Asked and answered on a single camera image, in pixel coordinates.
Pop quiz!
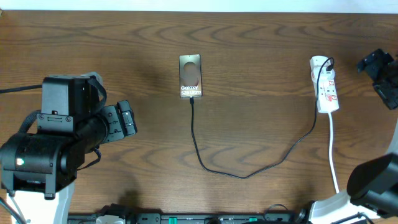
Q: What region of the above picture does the white power strip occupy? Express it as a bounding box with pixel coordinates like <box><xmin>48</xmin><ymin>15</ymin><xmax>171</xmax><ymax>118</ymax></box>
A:
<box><xmin>308</xmin><ymin>55</ymin><xmax>340</xmax><ymax>114</ymax></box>

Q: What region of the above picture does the Galaxy S25 Ultra smartphone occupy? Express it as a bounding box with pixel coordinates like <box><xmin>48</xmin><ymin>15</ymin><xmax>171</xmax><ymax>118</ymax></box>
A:
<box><xmin>179</xmin><ymin>54</ymin><xmax>203</xmax><ymax>98</ymax></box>

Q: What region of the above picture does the black left camera cable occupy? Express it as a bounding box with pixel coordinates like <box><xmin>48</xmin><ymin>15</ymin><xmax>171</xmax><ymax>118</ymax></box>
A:
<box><xmin>0</xmin><ymin>83</ymin><xmax>43</xmax><ymax>95</ymax></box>

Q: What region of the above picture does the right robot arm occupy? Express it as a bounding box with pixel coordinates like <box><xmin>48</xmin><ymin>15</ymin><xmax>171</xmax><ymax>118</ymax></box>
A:
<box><xmin>294</xmin><ymin>49</ymin><xmax>397</xmax><ymax>223</ymax></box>

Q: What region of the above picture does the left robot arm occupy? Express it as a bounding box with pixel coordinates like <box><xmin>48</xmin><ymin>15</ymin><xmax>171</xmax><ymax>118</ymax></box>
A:
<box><xmin>1</xmin><ymin>72</ymin><xmax>137</xmax><ymax>223</ymax></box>

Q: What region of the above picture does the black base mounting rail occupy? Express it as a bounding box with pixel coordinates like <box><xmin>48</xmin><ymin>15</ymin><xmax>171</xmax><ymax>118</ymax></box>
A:
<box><xmin>67</xmin><ymin>204</ymin><xmax>295</xmax><ymax>224</ymax></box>

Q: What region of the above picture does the white power strip cord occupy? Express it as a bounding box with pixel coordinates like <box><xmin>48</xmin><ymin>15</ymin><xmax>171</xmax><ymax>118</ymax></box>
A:
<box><xmin>327</xmin><ymin>112</ymin><xmax>340</xmax><ymax>194</ymax></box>

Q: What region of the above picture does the black USB charging cable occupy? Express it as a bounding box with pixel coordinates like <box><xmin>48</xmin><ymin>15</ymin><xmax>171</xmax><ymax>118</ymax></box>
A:
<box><xmin>188</xmin><ymin>57</ymin><xmax>335</xmax><ymax>180</ymax></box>

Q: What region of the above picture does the white USB charger plug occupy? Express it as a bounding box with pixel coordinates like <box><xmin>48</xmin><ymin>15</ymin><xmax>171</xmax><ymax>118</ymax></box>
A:
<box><xmin>310</xmin><ymin>55</ymin><xmax>335</xmax><ymax>83</ymax></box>

